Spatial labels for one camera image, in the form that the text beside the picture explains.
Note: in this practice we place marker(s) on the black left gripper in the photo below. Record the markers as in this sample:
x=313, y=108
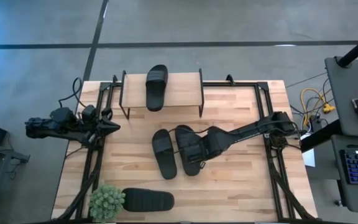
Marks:
x=104, y=123

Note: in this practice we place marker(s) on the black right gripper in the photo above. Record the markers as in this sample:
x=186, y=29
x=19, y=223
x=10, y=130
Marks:
x=214, y=141

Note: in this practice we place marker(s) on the black rubber slide sandal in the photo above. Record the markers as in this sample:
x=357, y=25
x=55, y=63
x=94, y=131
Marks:
x=156, y=88
x=148, y=200
x=182, y=137
x=164, y=155

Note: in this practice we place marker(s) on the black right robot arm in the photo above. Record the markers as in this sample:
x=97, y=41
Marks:
x=253, y=127

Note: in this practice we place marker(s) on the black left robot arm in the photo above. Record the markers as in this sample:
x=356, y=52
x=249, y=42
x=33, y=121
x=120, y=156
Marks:
x=57, y=127

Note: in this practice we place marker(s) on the wooden shelf black metal legs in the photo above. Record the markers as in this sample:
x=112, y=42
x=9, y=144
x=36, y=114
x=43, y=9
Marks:
x=182, y=90

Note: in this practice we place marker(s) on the green artificial potted plant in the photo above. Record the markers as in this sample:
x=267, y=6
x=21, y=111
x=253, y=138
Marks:
x=106, y=202

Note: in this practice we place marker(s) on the white paper sheet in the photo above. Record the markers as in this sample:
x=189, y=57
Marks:
x=309, y=157

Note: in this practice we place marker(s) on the power strip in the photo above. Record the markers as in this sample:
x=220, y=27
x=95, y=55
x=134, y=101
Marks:
x=315, y=123

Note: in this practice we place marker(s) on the grey side desk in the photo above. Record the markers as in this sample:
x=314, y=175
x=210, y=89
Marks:
x=337, y=143
x=343, y=93

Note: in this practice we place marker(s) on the black round pole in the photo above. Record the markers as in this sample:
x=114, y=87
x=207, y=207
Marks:
x=356, y=49

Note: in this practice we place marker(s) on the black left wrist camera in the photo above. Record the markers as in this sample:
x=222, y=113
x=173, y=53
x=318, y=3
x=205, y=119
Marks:
x=89, y=113

